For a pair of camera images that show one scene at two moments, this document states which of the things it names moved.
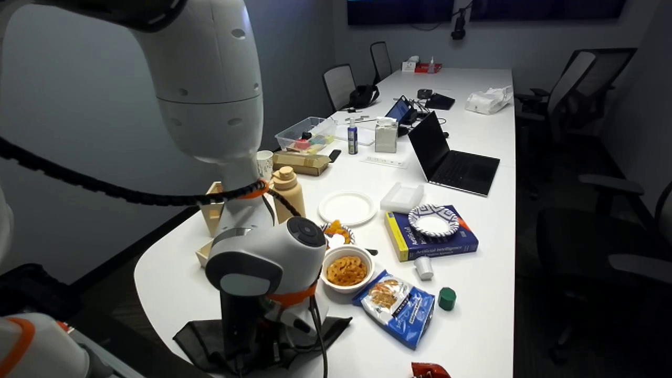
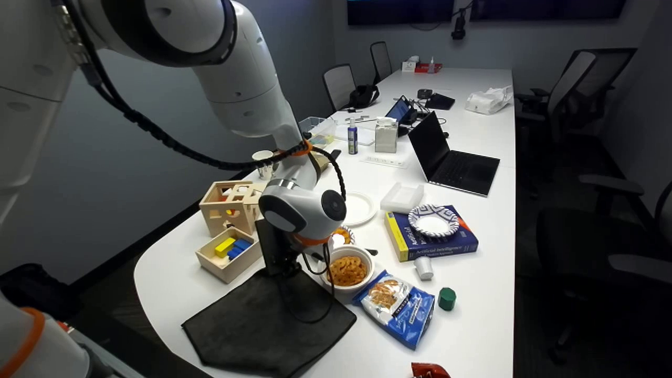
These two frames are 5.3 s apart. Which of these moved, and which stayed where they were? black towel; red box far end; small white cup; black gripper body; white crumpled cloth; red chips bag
Moved: black towel; black gripper body
Stayed: red chips bag; white crumpled cloth; small white cup; red box far end
